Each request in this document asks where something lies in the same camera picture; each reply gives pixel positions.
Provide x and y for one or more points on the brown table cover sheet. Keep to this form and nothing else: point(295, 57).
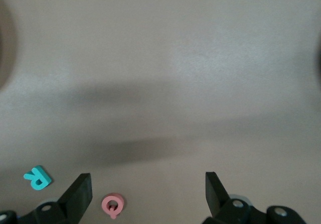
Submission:
point(160, 58)

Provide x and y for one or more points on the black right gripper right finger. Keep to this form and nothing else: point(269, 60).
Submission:
point(218, 204)

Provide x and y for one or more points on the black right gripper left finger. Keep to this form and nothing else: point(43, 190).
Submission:
point(75, 201)

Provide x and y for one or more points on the pink foam letter Q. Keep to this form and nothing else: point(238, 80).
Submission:
point(104, 203)

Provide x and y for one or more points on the teal foam letter R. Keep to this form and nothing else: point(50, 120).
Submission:
point(44, 177)

